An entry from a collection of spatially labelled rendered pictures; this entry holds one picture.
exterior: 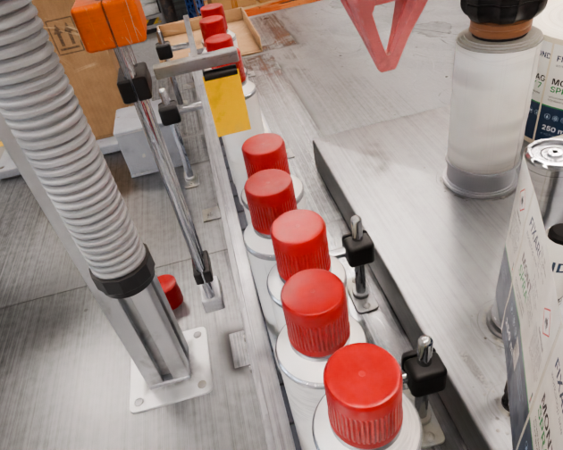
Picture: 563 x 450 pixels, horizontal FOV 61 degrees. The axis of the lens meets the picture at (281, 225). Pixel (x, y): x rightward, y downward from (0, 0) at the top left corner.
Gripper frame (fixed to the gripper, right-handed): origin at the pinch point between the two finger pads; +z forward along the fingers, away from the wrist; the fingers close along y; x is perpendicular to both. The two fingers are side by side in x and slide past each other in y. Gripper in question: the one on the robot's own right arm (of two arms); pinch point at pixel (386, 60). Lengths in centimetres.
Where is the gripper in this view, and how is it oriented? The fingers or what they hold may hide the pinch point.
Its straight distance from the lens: 44.4
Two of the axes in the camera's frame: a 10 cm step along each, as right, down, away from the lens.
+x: -9.6, 2.8, -0.8
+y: -2.3, -5.9, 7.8
